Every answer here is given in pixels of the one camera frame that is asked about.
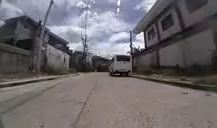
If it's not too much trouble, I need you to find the white van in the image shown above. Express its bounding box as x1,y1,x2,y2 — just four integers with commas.
108,54,133,77

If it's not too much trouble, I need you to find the dark utility pole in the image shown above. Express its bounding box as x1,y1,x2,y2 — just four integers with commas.
128,29,134,72

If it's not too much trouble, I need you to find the tall lattice tower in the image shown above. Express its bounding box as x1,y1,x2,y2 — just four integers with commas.
79,0,92,72

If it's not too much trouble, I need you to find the grey concrete road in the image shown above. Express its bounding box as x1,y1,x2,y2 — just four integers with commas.
0,71,217,128

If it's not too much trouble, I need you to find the concrete kerb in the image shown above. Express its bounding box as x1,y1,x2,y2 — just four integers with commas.
130,73,217,94
0,72,82,90

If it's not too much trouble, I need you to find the leaning grey utility pole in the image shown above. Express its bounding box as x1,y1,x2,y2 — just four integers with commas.
35,0,55,74

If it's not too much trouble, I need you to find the grey two-storey building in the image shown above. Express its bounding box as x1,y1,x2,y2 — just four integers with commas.
132,0,217,76

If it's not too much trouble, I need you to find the dark house behind wall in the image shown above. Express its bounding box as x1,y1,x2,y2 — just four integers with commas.
0,15,73,56

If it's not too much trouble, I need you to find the grey concrete wall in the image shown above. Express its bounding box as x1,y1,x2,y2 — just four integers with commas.
0,41,71,76

